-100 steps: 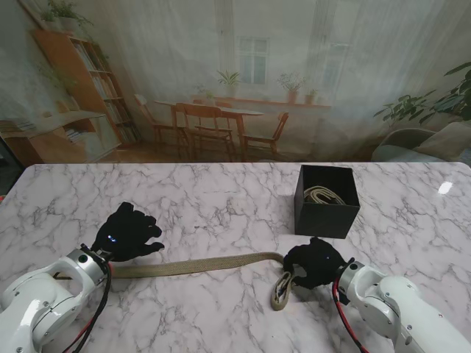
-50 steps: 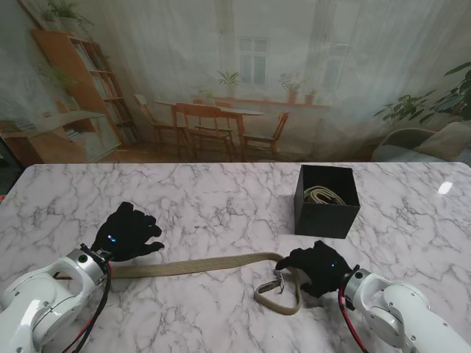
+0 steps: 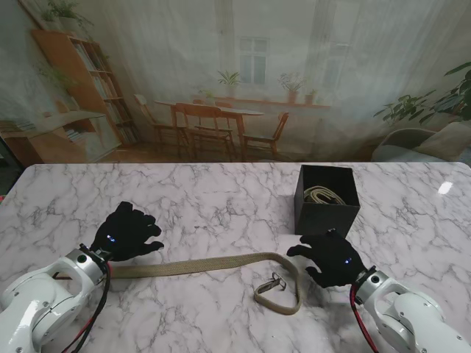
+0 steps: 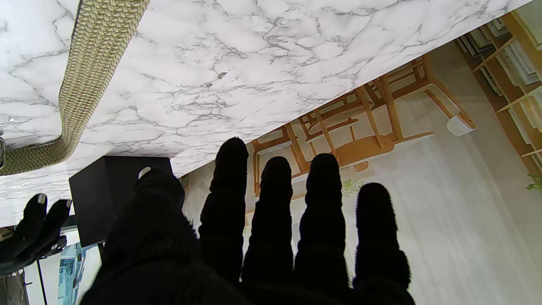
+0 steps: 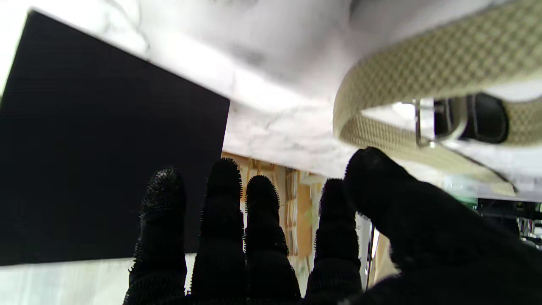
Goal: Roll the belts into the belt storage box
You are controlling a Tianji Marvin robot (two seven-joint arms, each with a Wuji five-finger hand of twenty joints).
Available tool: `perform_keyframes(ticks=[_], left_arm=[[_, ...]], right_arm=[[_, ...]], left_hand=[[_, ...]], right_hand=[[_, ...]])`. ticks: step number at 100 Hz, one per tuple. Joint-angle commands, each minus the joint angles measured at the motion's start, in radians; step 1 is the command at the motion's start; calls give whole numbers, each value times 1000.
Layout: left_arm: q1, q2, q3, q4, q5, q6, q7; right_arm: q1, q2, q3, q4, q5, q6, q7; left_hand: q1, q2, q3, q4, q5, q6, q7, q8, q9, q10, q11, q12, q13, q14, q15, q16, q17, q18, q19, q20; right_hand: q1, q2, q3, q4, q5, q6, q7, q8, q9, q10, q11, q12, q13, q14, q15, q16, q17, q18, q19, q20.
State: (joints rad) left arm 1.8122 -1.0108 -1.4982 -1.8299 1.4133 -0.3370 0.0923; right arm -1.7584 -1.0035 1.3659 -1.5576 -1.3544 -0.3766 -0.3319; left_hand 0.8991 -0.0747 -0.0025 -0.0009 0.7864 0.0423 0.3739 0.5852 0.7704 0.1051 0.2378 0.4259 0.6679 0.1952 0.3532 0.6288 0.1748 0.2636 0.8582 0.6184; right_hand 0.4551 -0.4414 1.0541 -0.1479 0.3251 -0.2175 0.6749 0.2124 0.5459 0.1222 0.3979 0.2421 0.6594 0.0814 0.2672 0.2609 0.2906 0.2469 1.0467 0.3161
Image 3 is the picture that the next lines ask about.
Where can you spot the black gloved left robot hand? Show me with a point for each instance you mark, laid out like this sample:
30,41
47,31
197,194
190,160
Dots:
125,235

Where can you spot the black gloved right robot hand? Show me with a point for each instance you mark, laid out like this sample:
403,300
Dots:
335,257

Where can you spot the beige woven belt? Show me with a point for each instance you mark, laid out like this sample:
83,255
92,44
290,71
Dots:
206,264
324,195

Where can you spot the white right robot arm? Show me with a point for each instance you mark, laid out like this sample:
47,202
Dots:
404,312

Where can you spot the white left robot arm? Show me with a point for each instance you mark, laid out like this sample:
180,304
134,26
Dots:
44,294

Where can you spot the black square storage box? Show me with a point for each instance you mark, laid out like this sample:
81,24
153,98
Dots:
324,217

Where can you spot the printed room scene backdrop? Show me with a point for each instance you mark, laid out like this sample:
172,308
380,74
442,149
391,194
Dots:
235,73

